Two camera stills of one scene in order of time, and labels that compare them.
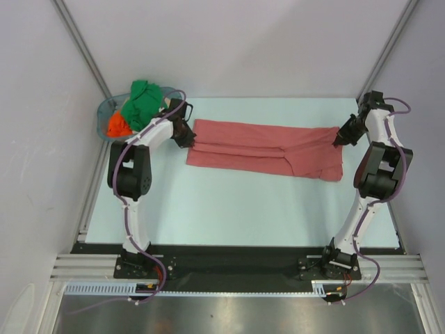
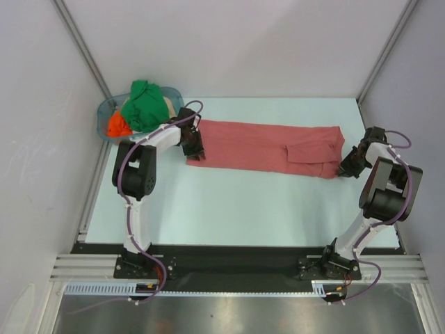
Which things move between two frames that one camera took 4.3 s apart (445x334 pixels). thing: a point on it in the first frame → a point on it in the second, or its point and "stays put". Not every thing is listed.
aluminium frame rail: x=87 y=268 stays put
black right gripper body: x=352 y=131 → x=354 y=163
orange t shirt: x=118 y=126 stays put
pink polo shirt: x=264 y=148 stays put
